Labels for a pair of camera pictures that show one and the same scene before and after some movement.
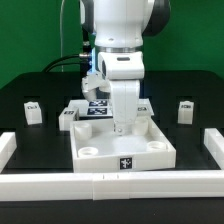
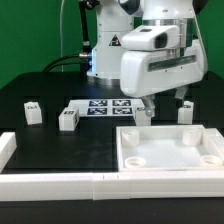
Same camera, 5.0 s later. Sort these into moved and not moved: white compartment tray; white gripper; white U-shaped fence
Moved: white gripper; white compartment tray
Not moved: white U-shaped fence
